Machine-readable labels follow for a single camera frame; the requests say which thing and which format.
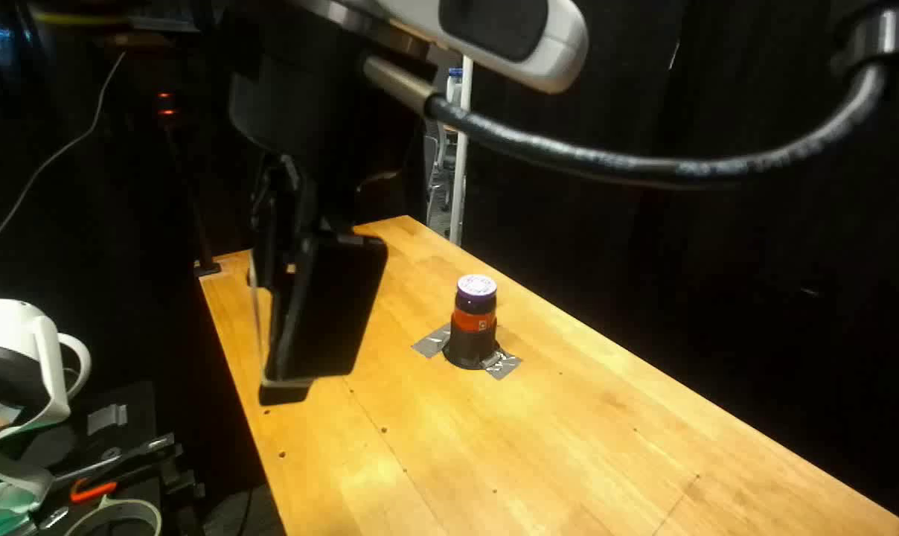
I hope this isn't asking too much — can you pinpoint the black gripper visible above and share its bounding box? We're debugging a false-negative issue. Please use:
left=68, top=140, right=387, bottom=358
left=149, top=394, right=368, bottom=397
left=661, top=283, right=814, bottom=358
left=253, top=146, right=320, bottom=404

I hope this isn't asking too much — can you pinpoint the dark cup with purple top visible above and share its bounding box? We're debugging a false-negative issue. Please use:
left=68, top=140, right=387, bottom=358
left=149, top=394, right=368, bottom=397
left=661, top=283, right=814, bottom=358
left=440, top=270, right=504, bottom=371

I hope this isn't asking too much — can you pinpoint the grey tape piece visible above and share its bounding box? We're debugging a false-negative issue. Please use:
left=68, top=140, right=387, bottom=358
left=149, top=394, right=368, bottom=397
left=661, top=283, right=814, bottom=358
left=85, top=403, right=131, bottom=438

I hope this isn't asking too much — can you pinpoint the white perforated pole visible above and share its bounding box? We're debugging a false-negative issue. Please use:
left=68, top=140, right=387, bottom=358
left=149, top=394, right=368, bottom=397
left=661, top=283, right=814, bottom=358
left=424, top=54, right=473, bottom=248

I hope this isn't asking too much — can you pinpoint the white and grey rounded device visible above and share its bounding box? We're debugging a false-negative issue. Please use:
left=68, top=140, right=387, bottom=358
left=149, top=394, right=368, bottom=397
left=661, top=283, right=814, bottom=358
left=0, top=295, right=97, bottom=431

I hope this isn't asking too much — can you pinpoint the black curtain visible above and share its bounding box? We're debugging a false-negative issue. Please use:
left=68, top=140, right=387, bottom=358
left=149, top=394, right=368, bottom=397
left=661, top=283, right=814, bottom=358
left=469, top=0, right=899, bottom=501

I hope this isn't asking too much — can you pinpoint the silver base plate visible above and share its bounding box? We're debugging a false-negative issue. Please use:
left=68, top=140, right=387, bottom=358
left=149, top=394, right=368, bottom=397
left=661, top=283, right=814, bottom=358
left=411, top=324, right=524, bottom=383

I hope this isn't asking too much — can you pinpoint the white cable loop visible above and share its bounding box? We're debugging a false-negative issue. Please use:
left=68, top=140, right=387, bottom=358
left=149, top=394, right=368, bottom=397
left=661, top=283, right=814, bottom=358
left=59, top=490, right=167, bottom=536

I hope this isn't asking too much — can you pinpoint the clamp with orange handle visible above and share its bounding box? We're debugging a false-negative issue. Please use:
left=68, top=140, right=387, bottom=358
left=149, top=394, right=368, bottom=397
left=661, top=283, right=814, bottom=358
left=30, top=431, right=207, bottom=507

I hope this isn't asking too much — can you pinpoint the thin white cable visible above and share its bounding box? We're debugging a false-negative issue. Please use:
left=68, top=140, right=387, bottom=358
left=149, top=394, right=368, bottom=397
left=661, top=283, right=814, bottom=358
left=0, top=44, right=131, bottom=267

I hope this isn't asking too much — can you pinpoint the black corrugated hose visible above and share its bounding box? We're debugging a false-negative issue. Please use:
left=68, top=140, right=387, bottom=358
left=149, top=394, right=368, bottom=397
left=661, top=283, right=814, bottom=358
left=362, top=54, right=891, bottom=194

